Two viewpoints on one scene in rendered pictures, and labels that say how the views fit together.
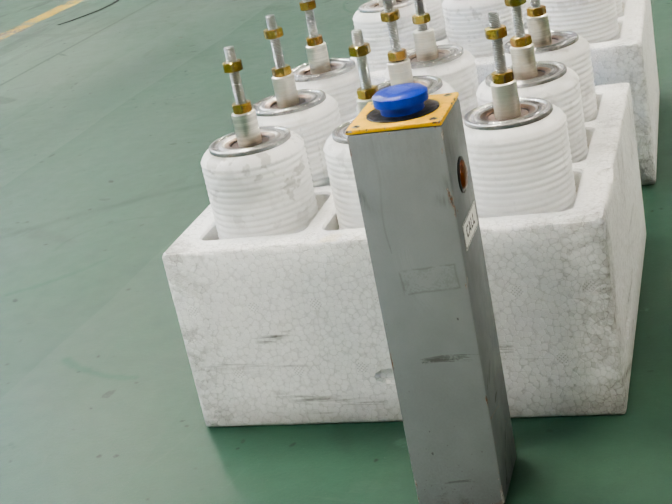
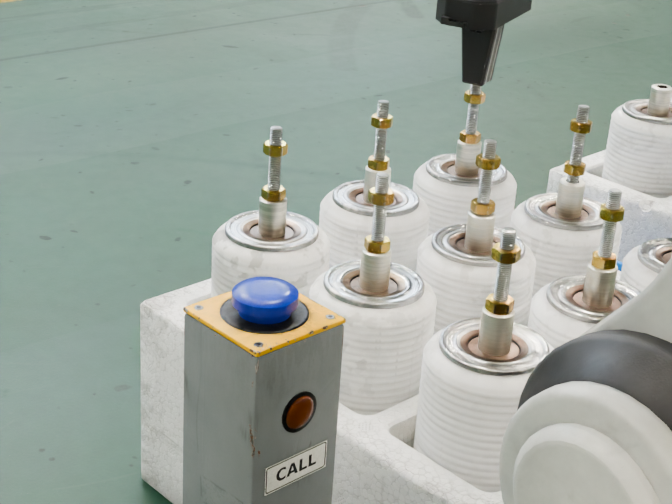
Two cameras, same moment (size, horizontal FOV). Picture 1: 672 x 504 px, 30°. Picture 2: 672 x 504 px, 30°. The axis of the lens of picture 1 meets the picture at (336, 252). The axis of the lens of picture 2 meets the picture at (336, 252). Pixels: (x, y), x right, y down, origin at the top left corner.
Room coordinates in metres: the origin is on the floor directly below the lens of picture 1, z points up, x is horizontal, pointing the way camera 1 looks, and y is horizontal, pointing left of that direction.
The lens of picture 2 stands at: (0.29, -0.39, 0.67)
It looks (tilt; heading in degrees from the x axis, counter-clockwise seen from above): 25 degrees down; 26
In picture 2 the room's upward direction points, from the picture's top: 4 degrees clockwise
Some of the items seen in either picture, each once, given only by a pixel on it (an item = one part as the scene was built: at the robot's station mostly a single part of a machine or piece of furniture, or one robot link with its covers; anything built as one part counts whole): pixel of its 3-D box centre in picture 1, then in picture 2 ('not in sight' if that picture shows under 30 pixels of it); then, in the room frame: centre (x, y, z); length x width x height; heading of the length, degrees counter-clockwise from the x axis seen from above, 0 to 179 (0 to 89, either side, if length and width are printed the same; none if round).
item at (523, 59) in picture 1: (523, 62); (599, 284); (1.13, -0.21, 0.26); 0.02 x 0.02 x 0.03
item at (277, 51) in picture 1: (277, 53); (380, 143); (1.21, 0.02, 0.30); 0.01 x 0.01 x 0.08
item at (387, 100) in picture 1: (401, 103); (264, 304); (0.87, -0.07, 0.32); 0.04 x 0.04 x 0.02
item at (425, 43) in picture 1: (425, 45); (570, 198); (1.28, -0.13, 0.26); 0.02 x 0.02 x 0.03
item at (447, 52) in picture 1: (427, 57); (567, 212); (1.28, -0.13, 0.25); 0.08 x 0.08 x 0.01
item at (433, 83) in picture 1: (403, 90); (478, 246); (1.17, -0.09, 0.25); 0.08 x 0.08 x 0.01
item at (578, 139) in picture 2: (418, 1); (577, 148); (1.28, -0.13, 0.31); 0.01 x 0.01 x 0.08
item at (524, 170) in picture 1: (522, 214); (479, 458); (1.02, -0.17, 0.16); 0.10 x 0.10 x 0.18
